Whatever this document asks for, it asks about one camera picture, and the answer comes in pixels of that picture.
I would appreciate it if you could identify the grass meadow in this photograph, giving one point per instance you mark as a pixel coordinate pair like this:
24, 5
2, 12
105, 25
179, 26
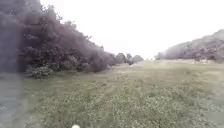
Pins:
126, 96

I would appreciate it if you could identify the dense wood of trees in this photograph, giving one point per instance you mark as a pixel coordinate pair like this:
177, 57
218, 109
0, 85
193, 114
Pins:
50, 43

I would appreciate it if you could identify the robot's own part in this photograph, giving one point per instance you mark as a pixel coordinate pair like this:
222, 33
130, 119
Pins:
76, 126

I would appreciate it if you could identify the wooded hill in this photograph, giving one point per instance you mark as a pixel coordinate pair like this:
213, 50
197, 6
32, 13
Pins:
196, 48

